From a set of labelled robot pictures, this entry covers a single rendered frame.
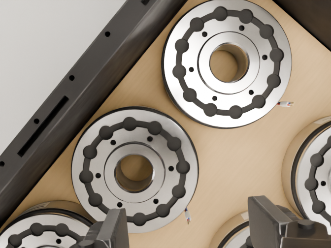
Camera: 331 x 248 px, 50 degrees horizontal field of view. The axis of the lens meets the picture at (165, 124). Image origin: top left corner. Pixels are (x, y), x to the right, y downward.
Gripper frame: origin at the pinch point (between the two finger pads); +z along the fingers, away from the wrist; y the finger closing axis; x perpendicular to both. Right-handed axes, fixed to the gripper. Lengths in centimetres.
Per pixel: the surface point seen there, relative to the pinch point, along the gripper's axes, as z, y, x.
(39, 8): 30.1, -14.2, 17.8
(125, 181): 15.4, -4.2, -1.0
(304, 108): 17.1, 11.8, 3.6
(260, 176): 17.1, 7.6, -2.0
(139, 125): 14.1, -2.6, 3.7
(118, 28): 7.1, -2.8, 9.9
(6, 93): 30.1, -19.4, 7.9
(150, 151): 13.4, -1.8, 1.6
